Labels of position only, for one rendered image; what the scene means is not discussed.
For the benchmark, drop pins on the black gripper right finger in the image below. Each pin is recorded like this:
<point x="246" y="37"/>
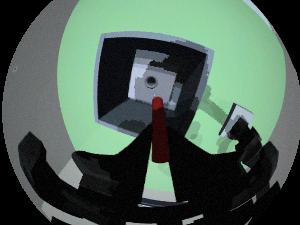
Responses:
<point x="190" y="165"/>

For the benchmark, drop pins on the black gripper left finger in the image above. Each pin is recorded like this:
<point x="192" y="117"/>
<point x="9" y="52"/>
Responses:
<point x="128" y="166"/>

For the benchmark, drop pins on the dark red peg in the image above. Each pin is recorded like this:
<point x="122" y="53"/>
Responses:
<point x="160" y="143"/>

